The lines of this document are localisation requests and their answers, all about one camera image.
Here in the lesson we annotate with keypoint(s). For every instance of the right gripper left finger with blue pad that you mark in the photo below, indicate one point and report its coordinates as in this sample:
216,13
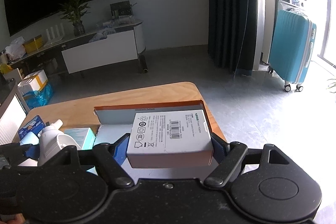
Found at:
108,162

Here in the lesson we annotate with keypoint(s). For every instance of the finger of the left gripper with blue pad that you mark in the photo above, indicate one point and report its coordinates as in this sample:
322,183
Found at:
29,151

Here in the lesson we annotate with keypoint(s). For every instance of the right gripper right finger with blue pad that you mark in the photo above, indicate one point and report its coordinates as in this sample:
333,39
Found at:
229,157

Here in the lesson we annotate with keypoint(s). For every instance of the white plug device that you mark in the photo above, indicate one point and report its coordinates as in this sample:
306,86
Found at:
52,141

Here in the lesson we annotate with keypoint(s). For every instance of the blue tissue pack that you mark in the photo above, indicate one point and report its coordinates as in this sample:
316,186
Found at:
36,125

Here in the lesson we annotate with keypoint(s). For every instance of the teal adhesive bandages box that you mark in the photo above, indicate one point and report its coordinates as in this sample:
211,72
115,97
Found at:
85,137

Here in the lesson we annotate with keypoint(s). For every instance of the white power adapter box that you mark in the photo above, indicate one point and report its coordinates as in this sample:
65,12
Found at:
170,139

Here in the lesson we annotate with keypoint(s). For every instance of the toothpick jar light blue lid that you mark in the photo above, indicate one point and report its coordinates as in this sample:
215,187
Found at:
29,138

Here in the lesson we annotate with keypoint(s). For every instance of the orange white cardboard tray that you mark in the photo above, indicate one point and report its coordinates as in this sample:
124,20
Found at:
116,121

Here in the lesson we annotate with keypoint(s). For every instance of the curved white side counter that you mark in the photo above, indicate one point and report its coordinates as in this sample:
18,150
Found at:
13,110

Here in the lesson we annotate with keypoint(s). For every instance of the blue plastic bag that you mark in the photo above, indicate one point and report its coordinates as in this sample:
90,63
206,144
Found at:
40,98

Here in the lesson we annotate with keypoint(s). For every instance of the white yellow cardboard box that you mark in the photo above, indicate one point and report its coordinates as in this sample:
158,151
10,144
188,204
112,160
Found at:
35,81

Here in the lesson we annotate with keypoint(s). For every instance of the white plastic bag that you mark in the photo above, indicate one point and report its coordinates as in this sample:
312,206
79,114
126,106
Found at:
16,49

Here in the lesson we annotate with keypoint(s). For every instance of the white TV cabinet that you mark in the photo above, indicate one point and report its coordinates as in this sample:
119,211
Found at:
126,44

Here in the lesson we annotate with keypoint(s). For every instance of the white router with antennas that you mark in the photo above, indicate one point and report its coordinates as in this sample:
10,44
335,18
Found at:
55,34

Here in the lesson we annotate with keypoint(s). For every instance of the spider plant on floor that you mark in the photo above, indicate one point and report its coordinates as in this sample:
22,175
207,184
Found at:
331,85

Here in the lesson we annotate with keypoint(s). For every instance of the teal suitcase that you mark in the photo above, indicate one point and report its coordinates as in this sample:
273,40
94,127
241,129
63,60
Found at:
292,48

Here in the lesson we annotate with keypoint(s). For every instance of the dark framed picture box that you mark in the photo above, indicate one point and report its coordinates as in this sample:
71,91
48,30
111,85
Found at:
121,9

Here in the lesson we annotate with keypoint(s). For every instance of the potted plant in glass vase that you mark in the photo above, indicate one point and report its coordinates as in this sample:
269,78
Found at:
73,11

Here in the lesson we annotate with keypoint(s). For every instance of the dark green curtain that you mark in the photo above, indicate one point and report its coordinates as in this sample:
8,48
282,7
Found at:
234,29

